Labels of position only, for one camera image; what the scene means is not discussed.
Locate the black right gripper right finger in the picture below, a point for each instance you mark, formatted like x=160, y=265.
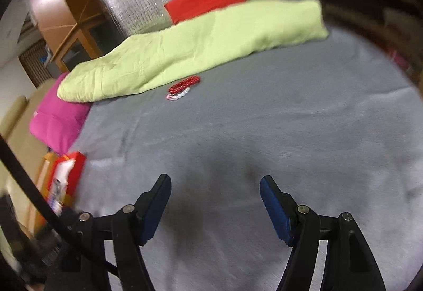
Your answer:
x=349, y=261

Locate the wooden cabinet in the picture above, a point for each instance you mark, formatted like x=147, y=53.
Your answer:
x=75, y=30

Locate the magenta pillow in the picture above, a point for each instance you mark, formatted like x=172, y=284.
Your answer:
x=58, y=123

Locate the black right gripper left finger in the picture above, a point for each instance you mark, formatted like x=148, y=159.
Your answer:
x=111, y=245

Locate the grey bed sheet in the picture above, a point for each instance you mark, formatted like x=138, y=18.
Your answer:
x=336, y=124

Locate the light green blanket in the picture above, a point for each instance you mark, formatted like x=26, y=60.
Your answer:
x=143, y=62

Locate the beige sofa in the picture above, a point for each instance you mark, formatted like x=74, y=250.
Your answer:
x=28, y=150

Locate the red and white box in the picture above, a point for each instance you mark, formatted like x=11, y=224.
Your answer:
x=60, y=188

